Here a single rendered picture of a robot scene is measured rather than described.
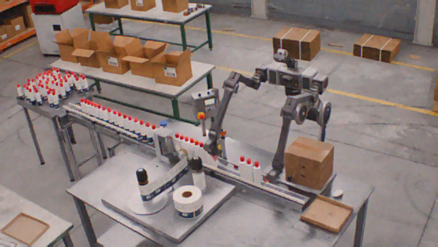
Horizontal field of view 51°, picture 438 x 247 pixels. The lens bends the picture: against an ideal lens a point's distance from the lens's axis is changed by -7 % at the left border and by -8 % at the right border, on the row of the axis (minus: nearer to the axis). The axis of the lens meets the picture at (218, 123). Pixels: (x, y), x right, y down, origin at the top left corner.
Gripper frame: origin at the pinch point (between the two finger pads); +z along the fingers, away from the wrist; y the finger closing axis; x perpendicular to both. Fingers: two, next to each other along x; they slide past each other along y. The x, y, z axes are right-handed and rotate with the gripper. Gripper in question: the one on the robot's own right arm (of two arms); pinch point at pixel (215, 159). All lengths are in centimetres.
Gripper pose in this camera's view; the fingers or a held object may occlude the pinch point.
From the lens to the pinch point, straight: 377.9
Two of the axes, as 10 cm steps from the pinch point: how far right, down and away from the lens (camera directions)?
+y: 7.9, 2.5, -5.6
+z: 0.9, 8.5, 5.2
